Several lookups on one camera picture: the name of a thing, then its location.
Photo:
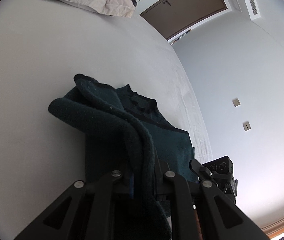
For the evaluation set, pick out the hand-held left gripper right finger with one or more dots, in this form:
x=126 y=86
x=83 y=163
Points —
x=162 y=177

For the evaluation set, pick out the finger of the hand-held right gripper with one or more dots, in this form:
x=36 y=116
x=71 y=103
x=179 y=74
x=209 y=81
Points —
x=200 y=170

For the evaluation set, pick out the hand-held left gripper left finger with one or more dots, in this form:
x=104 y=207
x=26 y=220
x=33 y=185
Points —
x=131 y=186

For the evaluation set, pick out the dark green knit sweater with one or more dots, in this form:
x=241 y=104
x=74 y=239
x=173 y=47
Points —
x=101 y=135

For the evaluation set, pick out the thin striped pole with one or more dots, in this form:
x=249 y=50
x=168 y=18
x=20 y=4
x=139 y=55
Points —
x=179 y=37

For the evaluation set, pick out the white sheeted bed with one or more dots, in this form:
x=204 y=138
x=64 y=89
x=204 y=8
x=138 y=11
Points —
x=56 y=42

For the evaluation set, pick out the brown wooden door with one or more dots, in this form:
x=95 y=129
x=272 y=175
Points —
x=184 y=7

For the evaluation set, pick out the white ceiling air vent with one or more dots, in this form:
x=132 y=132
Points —
x=250 y=2

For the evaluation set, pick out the beige wall socket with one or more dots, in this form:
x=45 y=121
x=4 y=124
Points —
x=246 y=126
x=236 y=102

